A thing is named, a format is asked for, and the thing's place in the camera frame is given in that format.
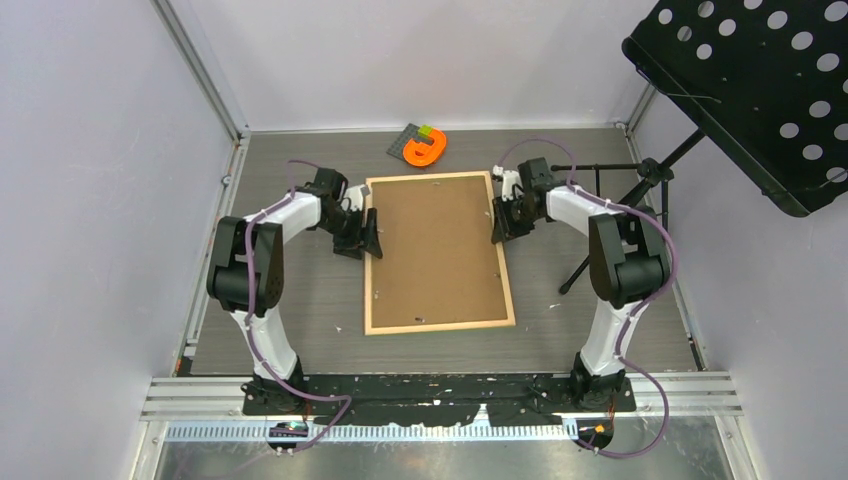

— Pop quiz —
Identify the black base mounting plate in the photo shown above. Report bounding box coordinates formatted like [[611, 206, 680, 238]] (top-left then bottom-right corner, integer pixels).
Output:
[[240, 373, 636, 427]]

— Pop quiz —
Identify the green building brick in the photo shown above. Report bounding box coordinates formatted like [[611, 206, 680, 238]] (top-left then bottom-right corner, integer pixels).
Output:
[[416, 125, 433, 142]]

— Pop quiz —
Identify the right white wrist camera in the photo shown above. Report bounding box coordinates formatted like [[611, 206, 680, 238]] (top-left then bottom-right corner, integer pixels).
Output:
[[491, 165, 521, 202]]

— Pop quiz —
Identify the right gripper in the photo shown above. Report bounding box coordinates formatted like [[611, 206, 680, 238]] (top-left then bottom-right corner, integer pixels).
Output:
[[492, 194, 541, 246]]

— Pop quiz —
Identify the orange plastic horseshoe piece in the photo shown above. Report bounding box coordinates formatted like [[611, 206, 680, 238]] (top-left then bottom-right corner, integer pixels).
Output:
[[404, 127, 448, 168]]

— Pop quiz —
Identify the aluminium rail frame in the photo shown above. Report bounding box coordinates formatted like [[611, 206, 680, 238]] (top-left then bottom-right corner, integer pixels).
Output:
[[128, 371, 760, 479]]

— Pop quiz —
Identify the black perforated music stand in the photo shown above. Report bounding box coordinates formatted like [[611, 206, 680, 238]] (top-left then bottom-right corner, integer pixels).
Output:
[[549, 0, 848, 297]]

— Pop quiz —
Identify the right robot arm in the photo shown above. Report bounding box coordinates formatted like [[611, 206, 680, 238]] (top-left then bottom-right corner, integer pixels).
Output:
[[491, 158, 673, 411]]

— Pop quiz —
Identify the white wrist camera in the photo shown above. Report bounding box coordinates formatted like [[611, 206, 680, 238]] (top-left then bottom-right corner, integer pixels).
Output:
[[491, 165, 521, 202], [342, 184, 370, 212]]

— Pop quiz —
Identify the grey building baseplate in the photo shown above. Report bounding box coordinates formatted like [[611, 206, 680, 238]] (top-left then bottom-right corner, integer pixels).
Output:
[[386, 123, 421, 161]]

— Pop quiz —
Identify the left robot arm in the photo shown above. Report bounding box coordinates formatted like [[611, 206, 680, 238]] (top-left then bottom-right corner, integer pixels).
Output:
[[206, 167, 383, 414]]

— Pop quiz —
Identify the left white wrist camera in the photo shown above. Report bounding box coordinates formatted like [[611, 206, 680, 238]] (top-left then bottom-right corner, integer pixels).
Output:
[[342, 184, 370, 212]]

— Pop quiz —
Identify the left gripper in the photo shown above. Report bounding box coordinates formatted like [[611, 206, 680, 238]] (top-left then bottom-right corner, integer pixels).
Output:
[[318, 207, 381, 261]]

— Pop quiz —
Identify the wooden picture frame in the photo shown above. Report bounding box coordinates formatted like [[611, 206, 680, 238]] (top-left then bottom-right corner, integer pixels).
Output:
[[362, 170, 517, 337]]

